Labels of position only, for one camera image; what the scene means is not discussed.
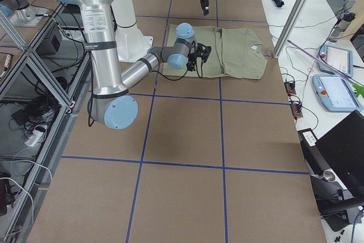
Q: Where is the olive green long-sleeve shirt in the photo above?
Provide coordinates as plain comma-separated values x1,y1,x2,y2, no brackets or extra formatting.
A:
162,24,268,81

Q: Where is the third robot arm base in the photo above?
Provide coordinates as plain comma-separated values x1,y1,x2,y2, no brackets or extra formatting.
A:
1,0,40,27

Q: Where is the orange black usb hub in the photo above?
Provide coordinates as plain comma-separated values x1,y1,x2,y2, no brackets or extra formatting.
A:
284,81,296,96

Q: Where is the black box under table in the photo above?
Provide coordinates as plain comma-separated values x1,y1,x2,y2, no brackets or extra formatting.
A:
36,27,62,55

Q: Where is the lower teach pendant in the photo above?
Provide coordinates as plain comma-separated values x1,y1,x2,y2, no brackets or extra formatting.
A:
312,75,363,113

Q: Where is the teach pendant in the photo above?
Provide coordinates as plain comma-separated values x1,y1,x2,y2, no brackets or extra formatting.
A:
317,44,353,77
312,75,363,113

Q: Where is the upper teach pendant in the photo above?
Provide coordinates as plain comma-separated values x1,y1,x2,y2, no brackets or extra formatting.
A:
317,44,353,77

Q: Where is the white power strip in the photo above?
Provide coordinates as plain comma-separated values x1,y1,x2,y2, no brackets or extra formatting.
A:
24,129,46,147

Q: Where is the black monitor stand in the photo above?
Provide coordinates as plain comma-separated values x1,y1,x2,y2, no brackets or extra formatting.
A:
298,129,363,232

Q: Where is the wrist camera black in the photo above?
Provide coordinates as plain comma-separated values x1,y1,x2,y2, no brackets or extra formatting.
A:
195,43,212,63

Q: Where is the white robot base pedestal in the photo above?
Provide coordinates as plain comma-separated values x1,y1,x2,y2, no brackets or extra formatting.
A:
111,0,153,63

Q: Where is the aluminium frame post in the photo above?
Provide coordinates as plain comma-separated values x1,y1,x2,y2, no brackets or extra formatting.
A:
272,0,307,58

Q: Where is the aluminium table frame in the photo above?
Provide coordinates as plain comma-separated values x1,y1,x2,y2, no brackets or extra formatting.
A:
1,5,91,242

